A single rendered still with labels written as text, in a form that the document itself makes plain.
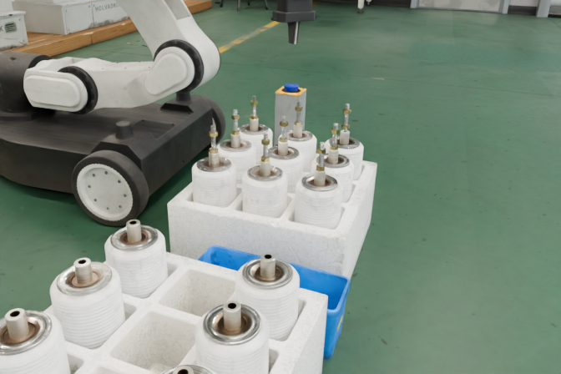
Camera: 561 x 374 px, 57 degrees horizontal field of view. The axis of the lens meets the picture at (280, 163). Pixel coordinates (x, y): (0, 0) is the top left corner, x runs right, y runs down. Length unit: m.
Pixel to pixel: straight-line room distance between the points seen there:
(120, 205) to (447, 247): 0.84
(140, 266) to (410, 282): 0.63
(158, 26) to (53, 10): 2.27
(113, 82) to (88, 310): 0.88
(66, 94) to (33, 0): 2.19
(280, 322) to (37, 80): 1.10
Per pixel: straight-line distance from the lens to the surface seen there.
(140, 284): 0.87
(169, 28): 1.40
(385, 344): 1.06
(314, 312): 0.83
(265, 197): 1.05
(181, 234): 1.14
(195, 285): 0.94
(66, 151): 1.48
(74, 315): 0.79
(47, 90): 1.62
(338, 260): 1.03
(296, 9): 1.37
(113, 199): 1.38
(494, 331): 1.16
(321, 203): 1.01
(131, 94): 1.51
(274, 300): 0.75
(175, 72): 1.37
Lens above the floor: 0.71
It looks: 24 degrees down
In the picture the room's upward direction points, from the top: 2 degrees clockwise
